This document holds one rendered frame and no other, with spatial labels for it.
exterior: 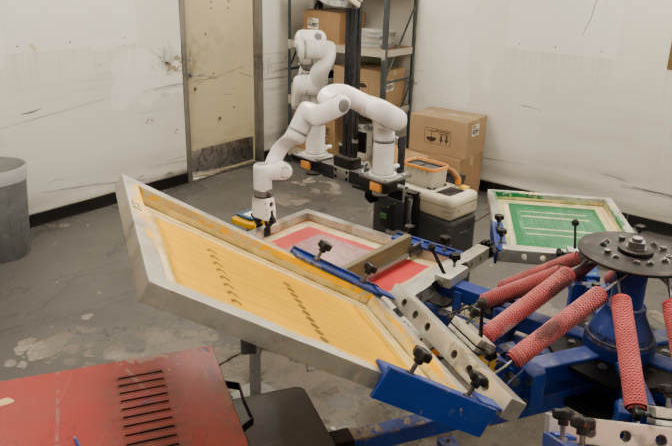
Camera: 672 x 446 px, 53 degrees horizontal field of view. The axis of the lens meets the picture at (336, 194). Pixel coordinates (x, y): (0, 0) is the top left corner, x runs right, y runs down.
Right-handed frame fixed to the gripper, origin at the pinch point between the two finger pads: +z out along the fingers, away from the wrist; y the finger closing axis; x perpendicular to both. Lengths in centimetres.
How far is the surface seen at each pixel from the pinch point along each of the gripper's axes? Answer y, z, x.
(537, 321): -120, -4, 3
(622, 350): -151, -20, 30
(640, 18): -30, -69, -380
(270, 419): -85, 3, 83
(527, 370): -130, -6, 33
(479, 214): 58, 99, -320
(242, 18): 314, -50, -287
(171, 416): -82, -13, 110
